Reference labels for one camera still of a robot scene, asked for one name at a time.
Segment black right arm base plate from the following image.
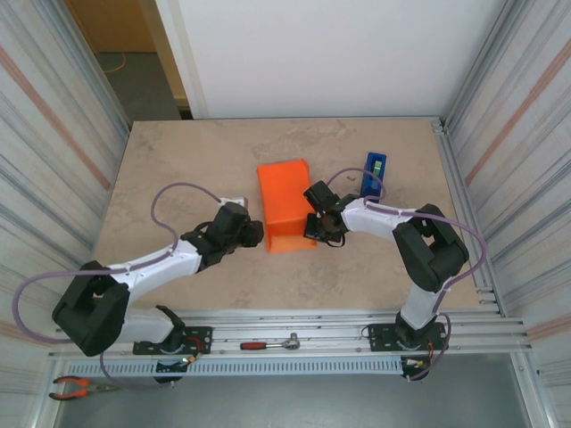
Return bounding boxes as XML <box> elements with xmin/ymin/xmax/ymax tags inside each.
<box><xmin>368</xmin><ymin>321</ymin><xmax>450</xmax><ymax>353</ymax></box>

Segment orange handled pliers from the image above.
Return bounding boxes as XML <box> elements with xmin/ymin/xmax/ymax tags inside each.
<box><xmin>47</xmin><ymin>375</ymin><xmax>120</xmax><ymax>401</ymax></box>

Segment blue tape dispenser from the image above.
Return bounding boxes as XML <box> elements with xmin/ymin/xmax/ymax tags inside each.
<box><xmin>360</xmin><ymin>152</ymin><xmax>388</xmax><ymax>200</ymax></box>

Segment grey slotted cable duct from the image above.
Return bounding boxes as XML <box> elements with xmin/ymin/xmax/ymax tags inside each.
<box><xmin>65</xmin><ymin>358</ymin><xmax>405</xmax><ymax>378</ymax></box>

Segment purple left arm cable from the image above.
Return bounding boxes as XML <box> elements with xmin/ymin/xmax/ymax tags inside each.
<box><xmin>12</xmin><ymin>182</ymin><xmax>224</xmax><ymax>391</ymax></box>

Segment aluminium rail frame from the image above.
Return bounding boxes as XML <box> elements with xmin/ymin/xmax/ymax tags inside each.
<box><xmin>48</xmin><ymin>307</ymin><xmax>534</xmax><ymax>358</ymax></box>

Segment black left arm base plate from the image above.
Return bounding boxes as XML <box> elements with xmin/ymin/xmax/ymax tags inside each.
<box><xmin>132</xmin><ymin>325</ymin><xmax>214</xmax><ymax>357</ymax></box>

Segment orange floor cable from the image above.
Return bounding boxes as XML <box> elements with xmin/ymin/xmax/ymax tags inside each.
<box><xmin>103</xmin><ymin>52</ymin><xmax>128</xmax><ymax>75</ymax></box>

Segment red handled ratchet wrench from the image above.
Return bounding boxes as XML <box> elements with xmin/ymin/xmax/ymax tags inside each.
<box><xmin>239</xmin><ymin>332</ymin><xmax>302</xmax><ymax>351</ymax></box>

